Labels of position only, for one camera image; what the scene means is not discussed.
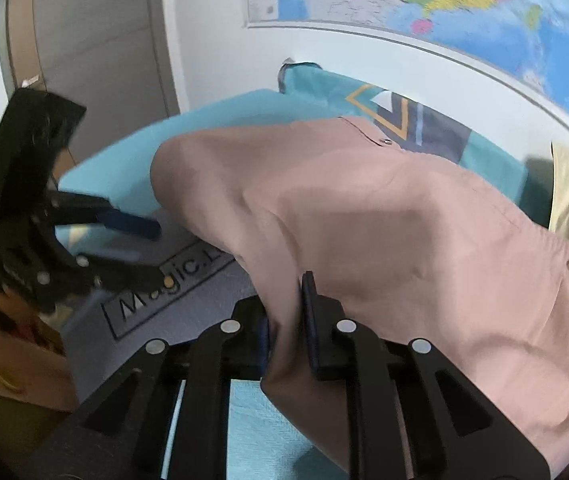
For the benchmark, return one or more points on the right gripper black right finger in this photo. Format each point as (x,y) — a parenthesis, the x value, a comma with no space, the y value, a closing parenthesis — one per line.
(411,413)

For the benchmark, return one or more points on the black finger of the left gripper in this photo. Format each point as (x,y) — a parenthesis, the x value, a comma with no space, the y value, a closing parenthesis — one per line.
(115,275)
(74,209)

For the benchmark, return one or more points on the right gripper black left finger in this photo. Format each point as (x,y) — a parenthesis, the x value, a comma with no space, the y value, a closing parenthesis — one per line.
(164,413)

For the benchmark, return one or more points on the pink jacket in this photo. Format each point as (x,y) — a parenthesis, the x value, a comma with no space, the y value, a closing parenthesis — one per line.
(412,245)

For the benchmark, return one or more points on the grey folding board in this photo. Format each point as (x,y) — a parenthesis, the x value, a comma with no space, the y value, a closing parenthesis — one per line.
(107,328)

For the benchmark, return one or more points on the mustard brown garment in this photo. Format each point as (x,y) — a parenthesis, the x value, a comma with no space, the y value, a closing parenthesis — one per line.
(23,427)

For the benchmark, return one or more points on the teal grey bed sheet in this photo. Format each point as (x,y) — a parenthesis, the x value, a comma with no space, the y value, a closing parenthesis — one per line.
(370,289)

